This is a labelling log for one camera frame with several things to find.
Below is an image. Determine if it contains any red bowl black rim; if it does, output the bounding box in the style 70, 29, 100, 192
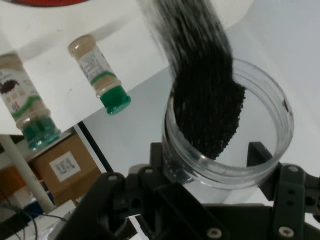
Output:
13, 0, 90, 7

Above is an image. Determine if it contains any thin black cable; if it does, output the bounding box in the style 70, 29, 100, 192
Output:
0, 203, 68, 240

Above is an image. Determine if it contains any green cap spice bottle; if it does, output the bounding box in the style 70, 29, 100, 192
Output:
67, 34, 132, 116
0, 53, 62, 152

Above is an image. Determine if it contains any labelled cardboard box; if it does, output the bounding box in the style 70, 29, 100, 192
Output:
29, 132, 103, 207

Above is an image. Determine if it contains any orange box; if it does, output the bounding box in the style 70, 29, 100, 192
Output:
0, 167, 27, 200

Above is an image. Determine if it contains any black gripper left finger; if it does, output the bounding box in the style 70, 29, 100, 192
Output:
53, 142, 227, 240

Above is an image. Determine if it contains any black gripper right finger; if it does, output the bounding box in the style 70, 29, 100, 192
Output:
246, 141, 320, 240

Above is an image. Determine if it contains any black seeds heap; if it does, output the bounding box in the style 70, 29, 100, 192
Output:
138, 0, 247, 161

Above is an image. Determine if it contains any white round pole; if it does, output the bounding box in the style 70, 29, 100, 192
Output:
0, 134, 56, 212

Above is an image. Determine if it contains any clear plastic jar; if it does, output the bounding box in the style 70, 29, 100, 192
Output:
161, 57, 295, 193

